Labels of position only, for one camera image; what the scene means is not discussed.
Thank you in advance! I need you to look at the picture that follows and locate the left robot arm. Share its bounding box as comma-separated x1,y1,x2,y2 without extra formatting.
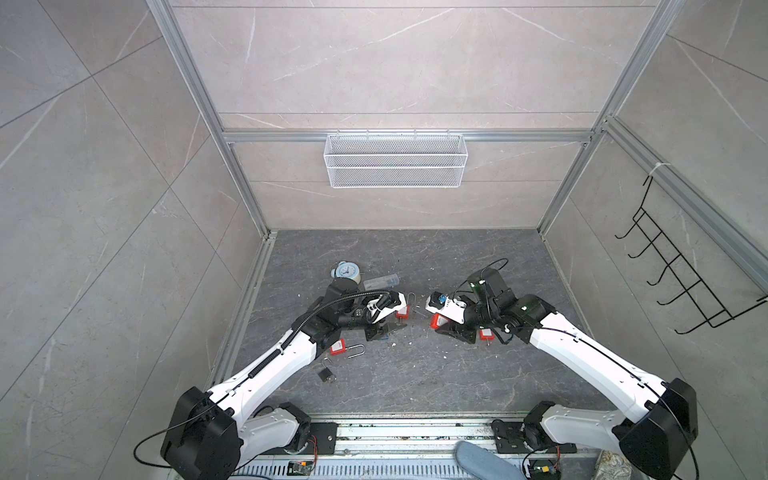
156,278,407,479

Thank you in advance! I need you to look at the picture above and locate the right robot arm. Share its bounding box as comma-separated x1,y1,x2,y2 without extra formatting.
426,267,698,479

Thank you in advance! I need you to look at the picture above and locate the red padlock long shackle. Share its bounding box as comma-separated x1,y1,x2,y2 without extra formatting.
330,339,365,359

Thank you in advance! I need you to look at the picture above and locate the small black padlock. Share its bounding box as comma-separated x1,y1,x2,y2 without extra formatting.
318,358,336,383

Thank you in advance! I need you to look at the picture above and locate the blue slipper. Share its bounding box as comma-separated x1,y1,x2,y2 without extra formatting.
453,441,526,480

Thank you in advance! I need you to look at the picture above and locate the patterned shoe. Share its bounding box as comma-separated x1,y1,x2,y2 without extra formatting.
592,450,632,480

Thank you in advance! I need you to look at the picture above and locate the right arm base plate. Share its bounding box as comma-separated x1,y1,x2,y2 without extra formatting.
490,419,577,454

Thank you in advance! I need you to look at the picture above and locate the aluminium rail front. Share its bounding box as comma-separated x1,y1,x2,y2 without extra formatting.
227,413,625,463

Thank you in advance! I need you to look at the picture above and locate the white wire basket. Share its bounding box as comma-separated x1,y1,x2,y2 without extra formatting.
323,133,468,189

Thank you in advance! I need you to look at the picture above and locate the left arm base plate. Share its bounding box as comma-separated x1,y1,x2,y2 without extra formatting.
265,422,339,455

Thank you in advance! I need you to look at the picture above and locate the black wire hook rack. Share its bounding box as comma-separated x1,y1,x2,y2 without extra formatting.
614,175,767,336

